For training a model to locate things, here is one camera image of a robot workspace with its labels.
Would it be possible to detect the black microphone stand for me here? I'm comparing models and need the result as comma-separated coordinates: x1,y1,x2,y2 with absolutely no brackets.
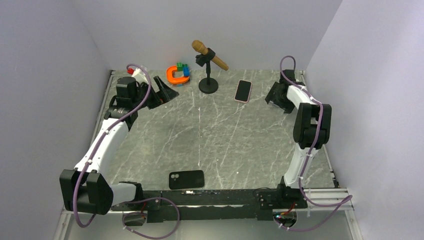
198,61,219,94

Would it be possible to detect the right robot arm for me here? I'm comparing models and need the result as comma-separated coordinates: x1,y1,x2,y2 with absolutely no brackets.
255,69,332,210

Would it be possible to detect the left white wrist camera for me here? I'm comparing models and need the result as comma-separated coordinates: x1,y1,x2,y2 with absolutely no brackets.
126,64,147,82

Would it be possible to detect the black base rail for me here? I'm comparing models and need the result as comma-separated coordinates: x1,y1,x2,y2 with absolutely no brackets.
111,187,299,223

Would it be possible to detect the black phone case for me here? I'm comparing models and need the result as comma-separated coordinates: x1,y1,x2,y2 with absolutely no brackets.
168,170,205,190

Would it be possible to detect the orange horseshoe toy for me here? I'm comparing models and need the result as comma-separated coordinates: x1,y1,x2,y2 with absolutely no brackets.
166,65,190,85

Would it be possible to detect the blue toy brick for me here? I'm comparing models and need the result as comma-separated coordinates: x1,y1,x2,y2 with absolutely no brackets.
182,66,190,77

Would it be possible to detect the wooden toy microphone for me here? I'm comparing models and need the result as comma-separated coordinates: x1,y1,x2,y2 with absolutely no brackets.
191,40,229,71

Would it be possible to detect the phone in pink case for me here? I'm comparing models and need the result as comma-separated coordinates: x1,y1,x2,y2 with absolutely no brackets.
234,79,253,103

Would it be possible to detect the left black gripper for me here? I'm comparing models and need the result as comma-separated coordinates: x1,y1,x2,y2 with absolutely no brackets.
131,76,179,111

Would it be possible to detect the green toy brick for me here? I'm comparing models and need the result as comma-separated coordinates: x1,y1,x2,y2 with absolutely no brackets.
175,62,185,72

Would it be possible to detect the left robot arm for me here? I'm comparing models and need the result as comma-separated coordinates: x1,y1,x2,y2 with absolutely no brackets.
59,76,179,215

